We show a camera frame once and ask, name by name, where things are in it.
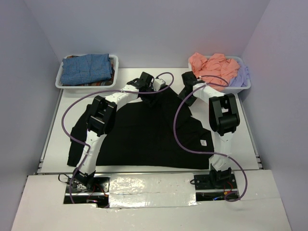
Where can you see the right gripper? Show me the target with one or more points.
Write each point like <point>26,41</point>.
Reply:
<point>182,95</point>

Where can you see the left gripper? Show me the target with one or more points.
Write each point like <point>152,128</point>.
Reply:
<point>150,101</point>

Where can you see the black long sleeve shirt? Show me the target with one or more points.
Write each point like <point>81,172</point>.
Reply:
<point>164,135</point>

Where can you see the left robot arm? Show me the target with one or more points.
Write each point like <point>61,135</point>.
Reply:
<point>101,120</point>

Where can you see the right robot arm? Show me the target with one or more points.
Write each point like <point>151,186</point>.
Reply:
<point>223,120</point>

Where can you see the orange pink shirt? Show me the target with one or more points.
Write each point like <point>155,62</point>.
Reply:
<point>216,70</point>

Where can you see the right white plastic basket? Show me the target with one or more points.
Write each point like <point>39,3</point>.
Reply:
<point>228,89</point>

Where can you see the white plastic basket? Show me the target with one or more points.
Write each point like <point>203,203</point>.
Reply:
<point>103,85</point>
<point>228,89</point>

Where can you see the lavender shirt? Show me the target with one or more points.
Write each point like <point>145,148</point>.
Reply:
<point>242,78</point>

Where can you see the blue checkered folded shirt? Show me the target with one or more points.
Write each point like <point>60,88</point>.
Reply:
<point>84,69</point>

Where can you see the left white plastic basket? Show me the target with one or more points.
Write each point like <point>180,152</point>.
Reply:
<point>103,85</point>

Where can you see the silver foil tape cover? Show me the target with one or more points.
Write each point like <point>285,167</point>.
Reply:
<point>151,190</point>

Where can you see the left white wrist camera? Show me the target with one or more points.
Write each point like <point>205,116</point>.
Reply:
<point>158,84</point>

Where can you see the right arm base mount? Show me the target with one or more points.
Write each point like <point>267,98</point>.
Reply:
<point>215,186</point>

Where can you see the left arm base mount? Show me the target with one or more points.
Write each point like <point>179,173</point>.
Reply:
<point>97,194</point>

